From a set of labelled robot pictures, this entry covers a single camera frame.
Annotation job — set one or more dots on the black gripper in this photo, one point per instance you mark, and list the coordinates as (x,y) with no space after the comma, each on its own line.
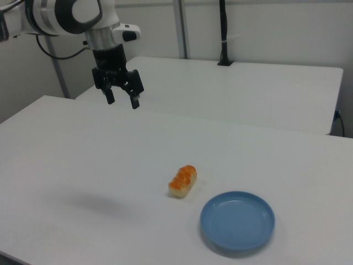
(110,62)

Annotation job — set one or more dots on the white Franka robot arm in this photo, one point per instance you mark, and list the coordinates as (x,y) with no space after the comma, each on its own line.
(69,16)

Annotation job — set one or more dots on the orange topped bread loaf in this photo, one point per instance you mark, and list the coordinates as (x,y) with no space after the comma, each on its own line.
(183,181)

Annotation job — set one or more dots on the blue round plate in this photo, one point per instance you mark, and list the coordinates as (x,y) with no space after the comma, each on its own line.
(237,220)

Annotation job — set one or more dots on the black camera stand pole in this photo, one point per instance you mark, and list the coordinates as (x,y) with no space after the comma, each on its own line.
(224,33)

